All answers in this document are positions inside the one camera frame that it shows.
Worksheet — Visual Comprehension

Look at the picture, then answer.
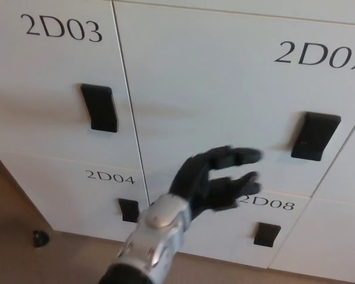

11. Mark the black handle of door 2D07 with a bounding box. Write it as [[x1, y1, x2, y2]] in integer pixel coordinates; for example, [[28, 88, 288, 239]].
[[290, 111, 342, 162]]

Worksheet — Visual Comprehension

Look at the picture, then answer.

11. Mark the white cabinet door 2D03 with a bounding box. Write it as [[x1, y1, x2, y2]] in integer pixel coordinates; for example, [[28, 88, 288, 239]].
[[0, 0, 141, 166]]

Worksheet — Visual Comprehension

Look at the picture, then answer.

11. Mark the white cabinet door 2D04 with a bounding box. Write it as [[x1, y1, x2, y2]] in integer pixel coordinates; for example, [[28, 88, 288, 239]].
[[0, 149, 151, 241]]

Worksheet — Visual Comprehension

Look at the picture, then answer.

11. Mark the white cabinet door 2D07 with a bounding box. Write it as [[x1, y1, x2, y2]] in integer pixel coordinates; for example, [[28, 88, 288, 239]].
[[112, 1, 355, 198]]

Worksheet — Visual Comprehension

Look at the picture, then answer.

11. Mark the black handle of door 2D03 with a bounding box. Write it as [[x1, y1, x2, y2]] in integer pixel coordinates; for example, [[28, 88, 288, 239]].
[[80, 83, 120, 133]]

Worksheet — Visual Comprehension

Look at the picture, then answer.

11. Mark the white cabinet door 2D08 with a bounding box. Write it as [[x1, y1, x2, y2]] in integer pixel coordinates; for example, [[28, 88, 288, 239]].
[[147, 177, 312, 270]]

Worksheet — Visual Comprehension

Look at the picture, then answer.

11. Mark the black handle of door 2D04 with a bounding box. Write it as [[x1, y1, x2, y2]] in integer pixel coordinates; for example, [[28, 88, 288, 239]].
[[118, 198, 140, 223]]

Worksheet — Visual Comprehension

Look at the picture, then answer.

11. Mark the black floor door stopper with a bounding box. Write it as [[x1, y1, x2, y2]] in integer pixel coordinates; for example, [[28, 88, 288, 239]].
[[32, 230, 50, 248]]

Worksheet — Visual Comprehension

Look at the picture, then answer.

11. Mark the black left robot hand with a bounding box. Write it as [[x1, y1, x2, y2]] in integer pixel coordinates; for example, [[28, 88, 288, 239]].
[[169, 145, 264, 222]]

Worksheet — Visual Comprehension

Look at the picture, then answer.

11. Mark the black handle of door 2D08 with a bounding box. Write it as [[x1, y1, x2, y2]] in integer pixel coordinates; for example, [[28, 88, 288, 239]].
[[253, 222, 282, 247]]

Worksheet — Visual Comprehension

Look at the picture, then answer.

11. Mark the white unlabelled cabinet door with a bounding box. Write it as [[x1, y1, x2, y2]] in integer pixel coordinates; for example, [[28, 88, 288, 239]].
[[311, 105, 355, 208], [269, 196, 355, 280], [111, 0, 355, 27]]

